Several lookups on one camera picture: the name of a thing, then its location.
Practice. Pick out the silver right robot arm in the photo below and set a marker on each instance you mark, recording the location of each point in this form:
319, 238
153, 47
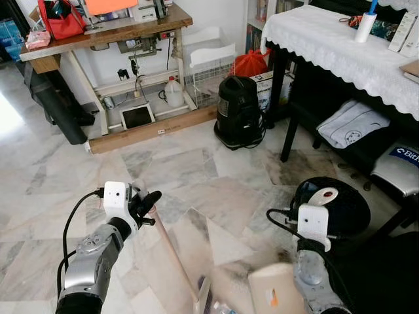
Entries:
313, 275

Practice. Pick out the long wooden plank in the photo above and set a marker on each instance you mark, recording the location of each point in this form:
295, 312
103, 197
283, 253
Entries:
154, 131

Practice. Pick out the white framed dark pedal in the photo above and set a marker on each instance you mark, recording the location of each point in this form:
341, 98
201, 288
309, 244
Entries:
137, 116

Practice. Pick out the white plastic jug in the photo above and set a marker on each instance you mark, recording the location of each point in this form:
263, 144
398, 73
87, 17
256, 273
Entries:
174, 93

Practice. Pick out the black canister vacuum cleaner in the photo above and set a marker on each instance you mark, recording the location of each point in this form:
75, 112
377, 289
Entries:
239, 111

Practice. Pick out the long black bag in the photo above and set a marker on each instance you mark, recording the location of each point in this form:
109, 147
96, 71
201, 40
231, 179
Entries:
59, 104

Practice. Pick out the black table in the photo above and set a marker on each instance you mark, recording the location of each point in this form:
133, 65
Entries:
289, 140

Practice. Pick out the white cardboard box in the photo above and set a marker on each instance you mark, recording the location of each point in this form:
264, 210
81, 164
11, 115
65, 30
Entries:
265, 88

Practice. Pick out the red plastic bag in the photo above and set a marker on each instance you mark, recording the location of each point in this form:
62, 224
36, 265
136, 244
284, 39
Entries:
251, 64

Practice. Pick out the wooden top sewing table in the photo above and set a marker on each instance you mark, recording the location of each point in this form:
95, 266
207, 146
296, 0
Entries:
131, 27

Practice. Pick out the brown notebook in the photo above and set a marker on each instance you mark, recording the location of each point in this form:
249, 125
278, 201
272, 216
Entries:
411, 69

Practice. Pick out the black bench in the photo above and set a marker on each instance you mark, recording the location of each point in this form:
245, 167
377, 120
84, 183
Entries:
340, 157

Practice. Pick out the white folded garment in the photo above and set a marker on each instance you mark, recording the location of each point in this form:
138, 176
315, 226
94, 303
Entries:
350, 124

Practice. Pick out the pink box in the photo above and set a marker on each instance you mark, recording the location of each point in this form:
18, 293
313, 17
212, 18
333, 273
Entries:
37, 39

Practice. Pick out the orange sheet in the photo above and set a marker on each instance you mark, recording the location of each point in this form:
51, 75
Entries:
111, 5

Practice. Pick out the red handbag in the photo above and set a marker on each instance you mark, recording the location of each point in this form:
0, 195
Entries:
60, 23

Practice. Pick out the white carton box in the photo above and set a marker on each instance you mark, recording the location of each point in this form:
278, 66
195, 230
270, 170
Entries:
398, 33
413, 42

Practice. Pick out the white bookshelf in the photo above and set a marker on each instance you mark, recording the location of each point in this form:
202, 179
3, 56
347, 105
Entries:
254, 26

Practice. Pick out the dark patterned pouch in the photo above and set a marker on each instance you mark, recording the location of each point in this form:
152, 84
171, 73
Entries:
383, 29

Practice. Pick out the white lace tablecloth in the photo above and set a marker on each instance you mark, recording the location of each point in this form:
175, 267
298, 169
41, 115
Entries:
327, 46

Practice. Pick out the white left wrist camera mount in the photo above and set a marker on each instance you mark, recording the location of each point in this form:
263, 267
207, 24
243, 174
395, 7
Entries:
116, 196

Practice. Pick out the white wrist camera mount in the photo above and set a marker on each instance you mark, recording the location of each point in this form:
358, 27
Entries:
313, 222
116, 196

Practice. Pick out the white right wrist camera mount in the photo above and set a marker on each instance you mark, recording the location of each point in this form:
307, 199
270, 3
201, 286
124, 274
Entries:
313, 222

